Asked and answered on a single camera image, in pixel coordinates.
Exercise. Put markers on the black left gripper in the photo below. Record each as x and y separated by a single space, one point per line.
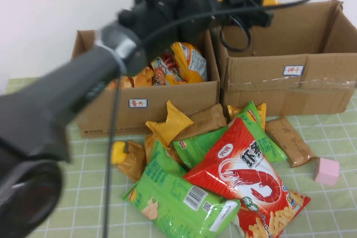
237 15

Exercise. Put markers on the brown snack packet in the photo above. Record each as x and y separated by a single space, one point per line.
206 121
290 143
134 162

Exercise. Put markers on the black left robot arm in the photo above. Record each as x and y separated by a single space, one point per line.
42 115

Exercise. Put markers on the orange snack packet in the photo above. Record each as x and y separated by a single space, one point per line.
149 146

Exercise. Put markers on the large yellow chips bag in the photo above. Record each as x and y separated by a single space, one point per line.
189 65

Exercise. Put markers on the larger brown cardboard box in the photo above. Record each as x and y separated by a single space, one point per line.
265 96

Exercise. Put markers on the smaller brown cardboard box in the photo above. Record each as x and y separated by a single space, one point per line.
181 104

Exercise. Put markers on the blue polka dot chips bag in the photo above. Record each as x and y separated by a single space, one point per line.
139 77

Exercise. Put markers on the small green chips bag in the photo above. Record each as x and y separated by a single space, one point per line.
267 148
195 146

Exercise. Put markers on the red prawn cracker bag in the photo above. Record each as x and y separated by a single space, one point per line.
245 165

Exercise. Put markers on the pink foam cube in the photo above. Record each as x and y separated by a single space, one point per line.
326 171

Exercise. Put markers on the large green chips bag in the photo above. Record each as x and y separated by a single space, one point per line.
154 171

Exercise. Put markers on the yellow plastic toy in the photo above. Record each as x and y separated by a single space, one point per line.
120 151

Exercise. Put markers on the green chips bag with barcode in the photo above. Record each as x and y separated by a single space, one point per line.
200 213

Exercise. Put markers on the green checked tablecloth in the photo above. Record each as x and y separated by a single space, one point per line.
320 215

